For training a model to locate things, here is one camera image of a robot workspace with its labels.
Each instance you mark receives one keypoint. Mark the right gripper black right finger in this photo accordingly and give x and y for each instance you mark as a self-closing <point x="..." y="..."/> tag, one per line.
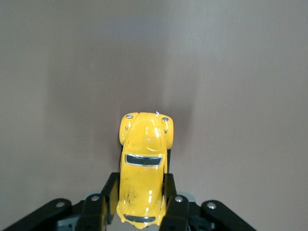
<point x="178" y="214"/>

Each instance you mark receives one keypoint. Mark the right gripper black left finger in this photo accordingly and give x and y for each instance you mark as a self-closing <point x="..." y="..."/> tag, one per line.
<point x="93" y="214"/>

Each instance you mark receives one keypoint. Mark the yellow beetle toy car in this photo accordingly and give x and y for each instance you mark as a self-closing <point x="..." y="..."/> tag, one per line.
<point x="142" y="183"/>

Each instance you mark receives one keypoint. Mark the brown table cover sheet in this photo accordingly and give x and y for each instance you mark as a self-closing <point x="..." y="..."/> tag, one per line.
<point x="216" y="72"/>

